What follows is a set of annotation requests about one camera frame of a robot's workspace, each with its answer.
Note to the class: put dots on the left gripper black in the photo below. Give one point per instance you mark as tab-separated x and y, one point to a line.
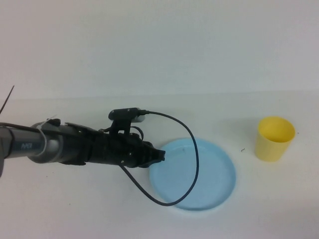
117	149

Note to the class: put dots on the light blue round plate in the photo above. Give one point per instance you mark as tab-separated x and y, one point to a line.
211	174

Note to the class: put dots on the yellow plastic cup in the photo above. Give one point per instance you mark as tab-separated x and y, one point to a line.
271	152

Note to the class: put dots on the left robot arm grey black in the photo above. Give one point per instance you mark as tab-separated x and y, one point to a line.
25	144

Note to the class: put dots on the white zip tie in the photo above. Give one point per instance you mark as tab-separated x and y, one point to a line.
43	144

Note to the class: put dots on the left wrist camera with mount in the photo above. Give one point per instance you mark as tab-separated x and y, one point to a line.
124	112

